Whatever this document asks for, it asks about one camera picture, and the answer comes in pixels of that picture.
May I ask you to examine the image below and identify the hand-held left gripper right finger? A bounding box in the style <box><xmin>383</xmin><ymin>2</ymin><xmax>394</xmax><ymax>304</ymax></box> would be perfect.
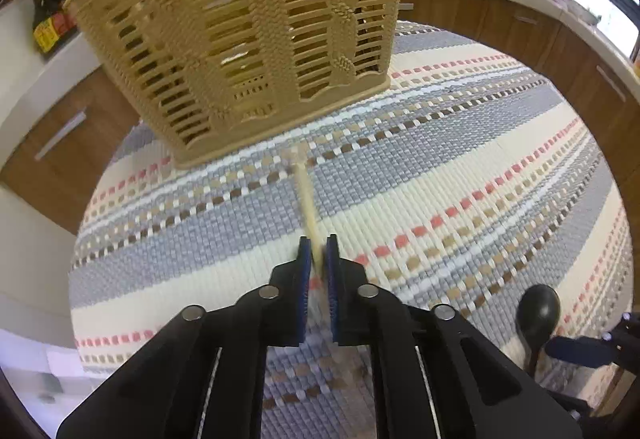
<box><xmin>325</xmin><ymin>234</ymin><xmax>583</xmax><ymax>439</ymax></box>

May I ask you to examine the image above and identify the beige plastic utensil basket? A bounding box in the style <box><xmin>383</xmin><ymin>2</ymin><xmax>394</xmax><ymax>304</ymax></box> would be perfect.
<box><xmin>62</xmin><ymin>0</ymin><xmax>411</xmax><ymax>170</ymax></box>

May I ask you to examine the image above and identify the striped woven table cloth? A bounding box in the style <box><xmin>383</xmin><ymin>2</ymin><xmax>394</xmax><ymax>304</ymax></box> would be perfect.
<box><xmin>67</xmin><ymin>21</ymin><xmax>631</xmax><ymax>439</ymax></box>

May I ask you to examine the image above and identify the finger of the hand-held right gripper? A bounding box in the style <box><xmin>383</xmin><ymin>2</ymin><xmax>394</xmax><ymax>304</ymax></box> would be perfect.
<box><xmin>544</xmin><ymin>336</ymin><xmax>617</xmax><ymax>369</ymax></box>

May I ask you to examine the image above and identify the wooden base cabinet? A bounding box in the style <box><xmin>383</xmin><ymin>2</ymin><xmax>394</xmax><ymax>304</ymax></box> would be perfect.
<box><xmin>0</xmin><ymin>0</ymin><xmax>640</xmax><ymax>240</ymax></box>

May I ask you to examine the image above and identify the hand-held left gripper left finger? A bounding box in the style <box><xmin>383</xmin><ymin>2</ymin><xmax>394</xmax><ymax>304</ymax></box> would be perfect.
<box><xmin>56</xmin><ymin>235</ymin><xmax>313</xmax><ymax>439</ymax></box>

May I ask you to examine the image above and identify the metal spoon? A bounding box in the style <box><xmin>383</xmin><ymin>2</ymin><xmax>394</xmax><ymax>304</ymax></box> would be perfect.
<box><xmin>515</xmin><ymin>284</ymin><xmax>562</xmax><ymax>372</ymax></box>

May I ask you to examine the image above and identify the red label sauce bottle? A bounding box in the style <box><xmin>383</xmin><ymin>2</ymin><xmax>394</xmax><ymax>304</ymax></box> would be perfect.
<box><xmin>47</xmin><ymin>0</ymin><xmax>80</xmax><ymax>37</ymax></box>

